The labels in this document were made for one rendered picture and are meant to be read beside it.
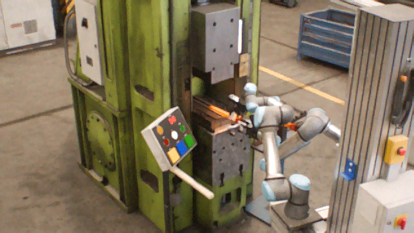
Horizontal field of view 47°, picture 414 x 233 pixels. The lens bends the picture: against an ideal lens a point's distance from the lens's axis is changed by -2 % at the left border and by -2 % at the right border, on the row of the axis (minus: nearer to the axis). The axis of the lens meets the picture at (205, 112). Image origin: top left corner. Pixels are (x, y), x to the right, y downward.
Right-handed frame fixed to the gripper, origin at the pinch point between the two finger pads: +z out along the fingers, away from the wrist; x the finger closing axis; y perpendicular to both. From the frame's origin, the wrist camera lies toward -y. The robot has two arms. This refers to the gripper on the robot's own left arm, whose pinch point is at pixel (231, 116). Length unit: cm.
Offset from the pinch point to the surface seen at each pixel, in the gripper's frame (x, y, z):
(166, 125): -59, -3, -16
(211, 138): -16.0, 3.5, 13.1
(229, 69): 4.3, -22.6, -24.5
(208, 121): -12.5, -7.4, 8.5
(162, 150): -69, 11, -13
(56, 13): 111, -489, 350
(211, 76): -12.0, -21.9, -23.5
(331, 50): 348, -118, 151
